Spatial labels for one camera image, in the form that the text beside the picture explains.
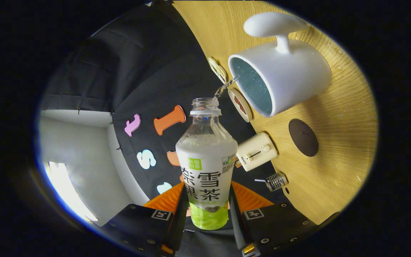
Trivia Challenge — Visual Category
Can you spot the white toaster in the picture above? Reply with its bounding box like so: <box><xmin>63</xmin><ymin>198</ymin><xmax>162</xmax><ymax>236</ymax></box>
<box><xmin>236</xmin><ymin>132</ymin><xmax>278</xmax><ymax>172</ymax></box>

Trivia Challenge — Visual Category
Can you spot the large ceiling light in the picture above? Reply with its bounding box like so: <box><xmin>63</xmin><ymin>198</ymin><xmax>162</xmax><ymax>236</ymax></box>
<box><xmin>45</xmin><ymin>161</ymin><xmax>99</xmax><ymax>222</ymax></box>

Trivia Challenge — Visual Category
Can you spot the metal wire utensil holder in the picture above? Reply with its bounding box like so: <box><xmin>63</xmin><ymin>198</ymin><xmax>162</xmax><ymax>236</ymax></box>
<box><xmin>265</xmin><ymin>171</ymin><xmax>289</xmax><ymax>192</ymax></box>

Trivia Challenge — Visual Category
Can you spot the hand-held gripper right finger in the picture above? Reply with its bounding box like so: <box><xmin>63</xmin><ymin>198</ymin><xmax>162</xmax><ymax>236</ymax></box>
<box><xmin>229</xmin><ymin>180</ymin><xmax>324</xmax><ymax>257</ymax></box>

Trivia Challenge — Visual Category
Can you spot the white round plate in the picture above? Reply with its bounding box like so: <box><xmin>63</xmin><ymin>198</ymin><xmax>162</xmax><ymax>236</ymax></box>
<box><xmin>228</xmin><ymin>88</ymin><xmax>253</xmax><ymax>123</ymax></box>

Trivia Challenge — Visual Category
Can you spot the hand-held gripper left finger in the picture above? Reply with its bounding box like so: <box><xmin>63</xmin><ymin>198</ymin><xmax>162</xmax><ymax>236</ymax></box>
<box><xmin>106</xmin><ymin>182</ymin><xmax>190</xmax><ymax>257</ymax></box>

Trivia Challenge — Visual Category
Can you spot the dark brown round coaster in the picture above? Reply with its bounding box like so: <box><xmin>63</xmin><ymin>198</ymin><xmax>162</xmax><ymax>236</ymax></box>
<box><xmin>288</xmin><ymin>119</ymin><xmax>319</xmax><ymax>157</ymax></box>

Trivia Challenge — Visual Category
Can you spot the black backdrop cloth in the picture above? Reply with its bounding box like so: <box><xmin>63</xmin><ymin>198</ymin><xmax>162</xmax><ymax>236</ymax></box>
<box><xmin>40</xmin><ymin>2</ymin><xmax>288</xmax><ymax>257</ymax></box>

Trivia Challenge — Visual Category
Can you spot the white divided condiment dish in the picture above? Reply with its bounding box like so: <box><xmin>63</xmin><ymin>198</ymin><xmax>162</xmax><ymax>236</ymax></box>
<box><xmin>208</xmin><ymin>57</ymin><xmax>228</xmax><ymax>84</ymax></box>

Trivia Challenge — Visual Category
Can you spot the white green label juice bottle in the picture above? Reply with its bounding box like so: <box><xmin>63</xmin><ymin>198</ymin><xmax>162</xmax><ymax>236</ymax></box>
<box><xmin>175</xmin><ymin>97</ymin><xmax>238</xmax><ymax>231</ymax></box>

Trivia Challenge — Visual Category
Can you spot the white cup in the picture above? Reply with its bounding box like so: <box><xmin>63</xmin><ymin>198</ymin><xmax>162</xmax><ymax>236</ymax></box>
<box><xmin>228</xmin><ymin>12</ymin><xmax>333</xmax><ymax>118</ymax></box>

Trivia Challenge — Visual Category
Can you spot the wooden table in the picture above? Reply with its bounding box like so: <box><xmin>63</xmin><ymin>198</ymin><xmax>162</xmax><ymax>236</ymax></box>
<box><xmin>172</xmin><ymin>0</ymin><xmax>379</xmax><ymax>225</ymax></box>

